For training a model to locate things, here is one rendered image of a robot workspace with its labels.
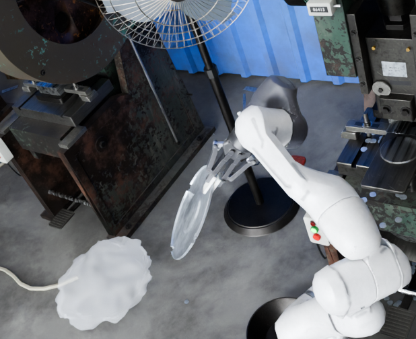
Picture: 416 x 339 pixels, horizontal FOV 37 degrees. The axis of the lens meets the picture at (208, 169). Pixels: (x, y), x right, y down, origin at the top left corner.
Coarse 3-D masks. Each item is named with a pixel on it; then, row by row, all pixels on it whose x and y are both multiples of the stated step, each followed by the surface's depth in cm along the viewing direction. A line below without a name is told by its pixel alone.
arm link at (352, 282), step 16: (320, 272) 131; (336, 272) 129; (352, 272) 129; (368, 272) 129; (320, 288) 130; (336, 288) 128; (352, 288) 128; (368, 288) 129; (320, 304) 132; (336, 304) 128; (352, 304) 129; (368, 304) 132; (336, 320) 141; (352, 320) 135; (368, 320) 134; (384, 320) 137; (352, 336) 140
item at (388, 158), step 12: (384, 144) 200; (396, 144) 198; (408, 144) 197; (384, 156) 196; (396, 156) 195; (408, 156) 193; (372, 168) 195; (384, 168) 193; (396, 168) 192; (408, 168) 190; (372, 180) 191; (384, 180) 190; (396, 180) 188; (408, 180) 187; (396, 192) 185
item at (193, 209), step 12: (204, 168) 187; (192, 180) 193; (204, 180) 182; (192, 192) 190; (180, 204) 196; (192, 204) 182; (204, 204) 173; (180, 216) 193; (192, 216) 178; (204, 216) 168; (180, 228) 188; (192, 228) 176; (180, 240) 183; (192, 240) 172; (180, 252) 178
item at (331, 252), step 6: (372, 90) 232; (366, 96) 235; (372, 96) 233; (366, 102) 236; (372, 102) 234; (336, 168) 223; (336, 174) 218; (324, 246) 225; (330, 246) 223; (330, 252) 226; (336, 252) 224; (330, 258) 229; (336, 258) 227; (342, 258) 229; (330, 264) 232
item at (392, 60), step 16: (384, 16) 180; (368, 32) 180; (384, 32) 177; (400, 32) 175; (368, 48) 181; (384, 48) 178; (400, 48) 175; (384, 64) 181; (400, 64) 179; (384, 80) 186; (400, 80) 183; (384, 96) 188; (400, 96) 185; (384, 112) 189; (400, 112) 187
